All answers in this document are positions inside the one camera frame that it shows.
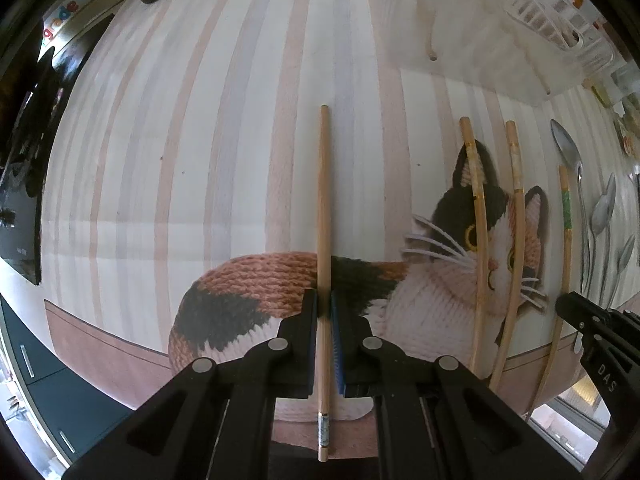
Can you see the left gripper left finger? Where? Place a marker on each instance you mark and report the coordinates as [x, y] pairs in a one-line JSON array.
[[212, 421]]

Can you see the colourful toy box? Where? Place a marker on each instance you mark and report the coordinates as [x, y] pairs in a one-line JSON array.
[[75, 0]]

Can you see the dark teal cabinet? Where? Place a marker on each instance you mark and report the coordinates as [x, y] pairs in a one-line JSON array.
[[74, 414]]

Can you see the black gas stove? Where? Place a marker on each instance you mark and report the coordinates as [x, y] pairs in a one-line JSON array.
[[24, 170]]

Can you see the wooden chopstick green band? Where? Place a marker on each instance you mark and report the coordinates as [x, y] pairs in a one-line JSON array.
[[567, 256]]

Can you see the steel spoon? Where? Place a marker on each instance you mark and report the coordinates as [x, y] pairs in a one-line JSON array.
[[623, 258], [610, 194], [598, 222], [573, 161]]

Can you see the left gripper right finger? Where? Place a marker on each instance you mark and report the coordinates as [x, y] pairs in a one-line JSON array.
[[435, 419]]

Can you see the cat print table mat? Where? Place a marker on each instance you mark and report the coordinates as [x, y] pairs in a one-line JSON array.
[[179, 216]]

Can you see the clear plastic utensil tray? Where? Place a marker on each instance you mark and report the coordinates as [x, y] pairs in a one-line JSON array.
[[528, 50]]

